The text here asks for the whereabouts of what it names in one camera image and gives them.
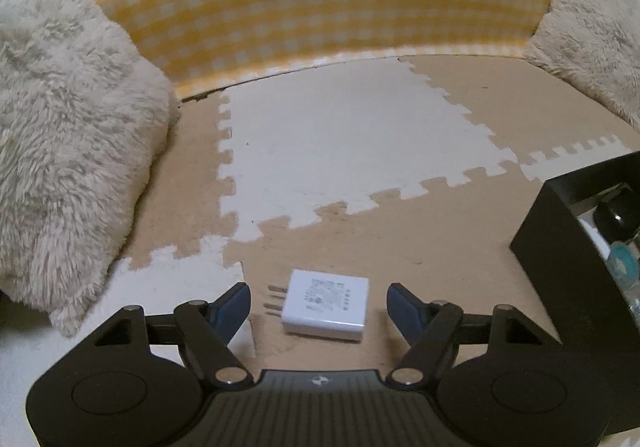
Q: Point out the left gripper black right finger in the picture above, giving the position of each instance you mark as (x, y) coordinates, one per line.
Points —
(430, 330)

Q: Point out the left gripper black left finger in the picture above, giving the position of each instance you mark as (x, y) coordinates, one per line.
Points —
(206, 329)

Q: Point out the white power adapter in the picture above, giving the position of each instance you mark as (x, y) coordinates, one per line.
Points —
(329, 306)

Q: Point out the black cardboard box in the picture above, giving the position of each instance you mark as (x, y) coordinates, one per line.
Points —
(571, 279)

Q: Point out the black oval case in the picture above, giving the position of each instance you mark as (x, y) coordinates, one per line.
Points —
(617, 214)

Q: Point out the fluffy white pillow left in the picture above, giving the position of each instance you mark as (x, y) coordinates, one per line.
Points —
(83, 116)

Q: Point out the fluffy white pillow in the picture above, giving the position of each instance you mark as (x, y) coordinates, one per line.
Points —
(83, 116)
(594, 46)

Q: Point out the yellow checkered cushion backrest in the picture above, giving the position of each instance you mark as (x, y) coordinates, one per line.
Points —
(204, 45)

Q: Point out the fluffy white pillow right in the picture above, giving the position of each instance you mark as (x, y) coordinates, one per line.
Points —
(594, 46)

